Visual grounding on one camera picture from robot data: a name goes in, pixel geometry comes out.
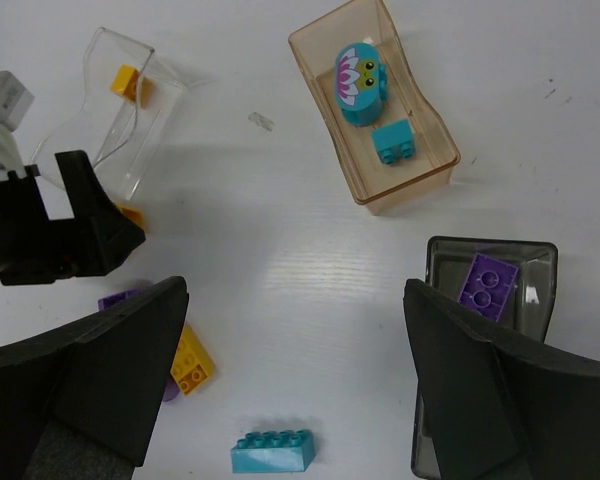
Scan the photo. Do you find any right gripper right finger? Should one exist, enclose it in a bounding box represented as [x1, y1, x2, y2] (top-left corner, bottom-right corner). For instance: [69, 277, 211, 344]
[403, 279, 600, 479]

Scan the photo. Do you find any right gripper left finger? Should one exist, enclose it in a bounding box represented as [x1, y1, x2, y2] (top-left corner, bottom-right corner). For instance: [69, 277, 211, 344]
[0, 276, 189, 479]

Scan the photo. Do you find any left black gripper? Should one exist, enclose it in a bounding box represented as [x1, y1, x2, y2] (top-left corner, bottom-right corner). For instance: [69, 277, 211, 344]
[0, 150, 146, 286]

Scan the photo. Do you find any yellow oval lego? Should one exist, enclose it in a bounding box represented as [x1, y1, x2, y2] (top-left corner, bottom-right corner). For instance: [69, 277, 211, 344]
[115, 203, 146, 231]

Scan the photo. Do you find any purple sloped lego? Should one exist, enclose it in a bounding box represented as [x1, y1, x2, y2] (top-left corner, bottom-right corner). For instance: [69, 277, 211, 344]
[98, 287, 145, 311]

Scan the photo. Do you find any purple oval lego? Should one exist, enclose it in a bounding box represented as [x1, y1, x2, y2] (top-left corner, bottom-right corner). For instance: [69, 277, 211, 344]
[162, 376, 180, 402]

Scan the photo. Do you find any yellow rectangular lego brick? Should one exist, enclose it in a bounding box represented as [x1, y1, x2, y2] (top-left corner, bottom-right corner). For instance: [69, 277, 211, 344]
[170, 323, 215, 396]

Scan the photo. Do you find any purple rectangular lego brick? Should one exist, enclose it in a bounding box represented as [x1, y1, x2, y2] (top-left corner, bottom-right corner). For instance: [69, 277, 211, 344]
[457, 253, 519, 322]

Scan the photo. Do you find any small yellow lego brick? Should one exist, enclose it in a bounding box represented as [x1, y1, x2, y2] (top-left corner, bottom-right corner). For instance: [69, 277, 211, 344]
[110, 65, 154, 108]

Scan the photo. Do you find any long teal lego brick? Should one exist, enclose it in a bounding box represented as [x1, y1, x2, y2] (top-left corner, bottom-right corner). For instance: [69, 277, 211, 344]
[230, 429, 316, 474]

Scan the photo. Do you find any teal oval flower lego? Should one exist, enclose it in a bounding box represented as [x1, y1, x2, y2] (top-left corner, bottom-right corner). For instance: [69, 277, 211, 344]
[334, 42, 388, 127]

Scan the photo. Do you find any small teal lego brick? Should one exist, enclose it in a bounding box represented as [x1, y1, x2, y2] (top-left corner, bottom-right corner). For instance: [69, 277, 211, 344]
[371, 119, 416, 165]

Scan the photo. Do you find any dark grey plastic container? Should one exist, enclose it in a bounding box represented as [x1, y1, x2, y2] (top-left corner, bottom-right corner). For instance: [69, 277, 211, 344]
[409, 235, 560, 480]

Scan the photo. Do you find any clear plastic container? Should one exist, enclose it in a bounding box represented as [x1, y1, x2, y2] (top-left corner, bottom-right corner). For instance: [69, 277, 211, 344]
[31, 27, 209, 203]

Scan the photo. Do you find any amber plastic container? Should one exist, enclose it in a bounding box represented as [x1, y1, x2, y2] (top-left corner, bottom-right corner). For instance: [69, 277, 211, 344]
[288, 1, 461, 215]

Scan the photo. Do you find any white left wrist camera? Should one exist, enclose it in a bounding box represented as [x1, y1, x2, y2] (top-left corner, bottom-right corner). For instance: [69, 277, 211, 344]
[0, 70, 34, 180]

